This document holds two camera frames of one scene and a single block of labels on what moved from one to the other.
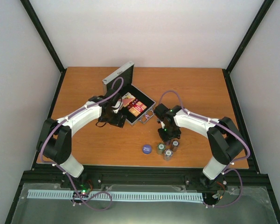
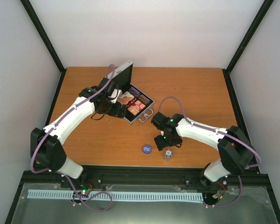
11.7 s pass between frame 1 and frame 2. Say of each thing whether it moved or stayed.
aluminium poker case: stayed
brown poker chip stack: moved
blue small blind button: stayed
